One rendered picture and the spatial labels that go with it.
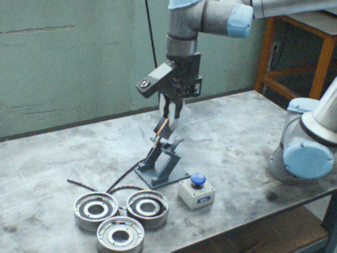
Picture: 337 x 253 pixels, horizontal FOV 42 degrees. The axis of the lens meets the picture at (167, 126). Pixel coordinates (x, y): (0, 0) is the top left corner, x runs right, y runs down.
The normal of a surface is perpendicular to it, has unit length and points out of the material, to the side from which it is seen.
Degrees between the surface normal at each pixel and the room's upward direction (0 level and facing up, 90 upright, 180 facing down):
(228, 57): 90
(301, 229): 0
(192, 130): 0
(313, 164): 97
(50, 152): 0
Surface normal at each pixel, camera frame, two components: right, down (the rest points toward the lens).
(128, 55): 0.50, 0.47
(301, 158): -0.29, 0.58
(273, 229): 0.07, -0.86
